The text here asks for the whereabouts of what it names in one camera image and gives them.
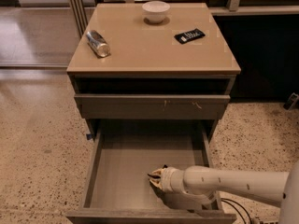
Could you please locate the black rxbar chocolate wrapper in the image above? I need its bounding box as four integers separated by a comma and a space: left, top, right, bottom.
148, 165, 168, 179

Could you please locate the black floor cable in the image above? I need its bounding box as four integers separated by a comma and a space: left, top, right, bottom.
220, 197, 254, 224

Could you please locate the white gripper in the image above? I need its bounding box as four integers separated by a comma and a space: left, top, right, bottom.
149, 167, 185, 193

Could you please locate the black snack bar wrapper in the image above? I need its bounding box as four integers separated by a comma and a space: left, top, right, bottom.
174, 28, 205, 44

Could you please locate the silver metal can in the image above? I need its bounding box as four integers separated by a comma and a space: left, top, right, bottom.
86, 30, 110, 58

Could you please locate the small dark floor object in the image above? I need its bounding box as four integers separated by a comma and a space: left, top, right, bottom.
283, 92, 299, 110

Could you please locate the white ceramic bowl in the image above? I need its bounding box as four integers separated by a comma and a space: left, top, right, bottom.
142, 1, 170, 24

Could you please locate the grey drawer cabinet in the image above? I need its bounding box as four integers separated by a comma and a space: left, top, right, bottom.
67, 3, 240, 135

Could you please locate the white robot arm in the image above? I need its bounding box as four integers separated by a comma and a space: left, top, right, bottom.
148, 162, 299, 224

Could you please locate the closed grey top drawer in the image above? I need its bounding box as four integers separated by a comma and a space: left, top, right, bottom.
75, 94, 230, 119

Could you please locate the grey floor vent device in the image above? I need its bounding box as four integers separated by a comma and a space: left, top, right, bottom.
252, 217, 279, 224

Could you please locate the open grey middle drawer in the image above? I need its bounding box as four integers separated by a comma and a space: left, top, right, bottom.
66, 131, 236, 224

